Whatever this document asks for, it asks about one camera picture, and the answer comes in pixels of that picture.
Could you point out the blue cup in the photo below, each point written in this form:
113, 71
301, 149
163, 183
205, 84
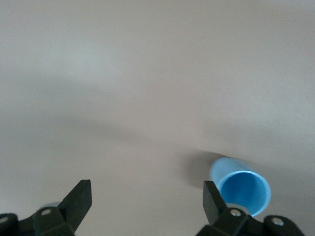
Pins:
246, 189

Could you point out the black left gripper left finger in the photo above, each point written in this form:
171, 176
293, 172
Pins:
73, 206

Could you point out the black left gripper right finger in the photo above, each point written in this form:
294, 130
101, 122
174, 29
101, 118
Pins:
216, 209

